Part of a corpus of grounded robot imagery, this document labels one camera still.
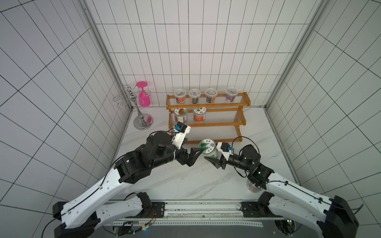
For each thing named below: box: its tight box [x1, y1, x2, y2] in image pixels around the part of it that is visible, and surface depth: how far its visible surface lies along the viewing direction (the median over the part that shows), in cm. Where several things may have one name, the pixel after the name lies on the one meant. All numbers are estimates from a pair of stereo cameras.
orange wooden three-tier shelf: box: [165, 91, 251, 145], surface depth 88 cm
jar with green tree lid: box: [198, 138, 219, 160], surface depth 67 cm
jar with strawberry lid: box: [174, 107, 188, 124], surface depth 87 cm
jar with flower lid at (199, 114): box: [192, 107, 207, 123], surface depth 89 cm
